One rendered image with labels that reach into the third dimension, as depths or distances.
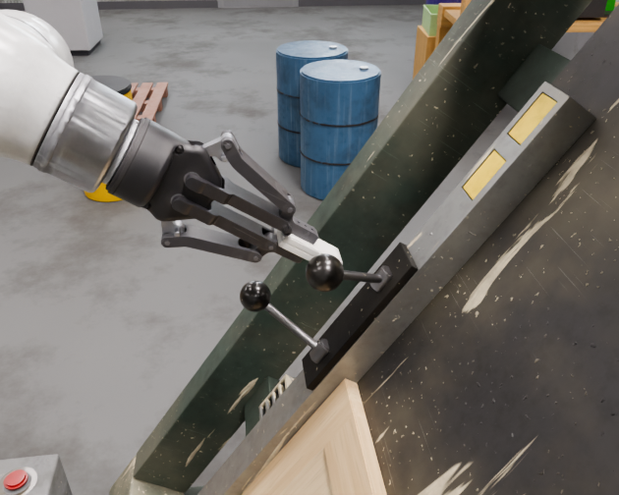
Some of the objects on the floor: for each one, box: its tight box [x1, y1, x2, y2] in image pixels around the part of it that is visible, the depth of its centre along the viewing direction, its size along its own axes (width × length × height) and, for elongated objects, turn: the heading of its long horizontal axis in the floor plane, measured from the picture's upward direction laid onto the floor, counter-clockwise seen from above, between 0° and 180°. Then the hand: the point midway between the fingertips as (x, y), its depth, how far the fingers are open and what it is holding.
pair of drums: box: [276, 40, 381, 200], centre depth 420 cm, size 66×108×83 cm, turn 5°
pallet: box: [131, 83, 168, 123], centre depth 550 cm, size 112×75×10 cm, turn 2°
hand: (309, 247), depth 60 cm, fingers closed
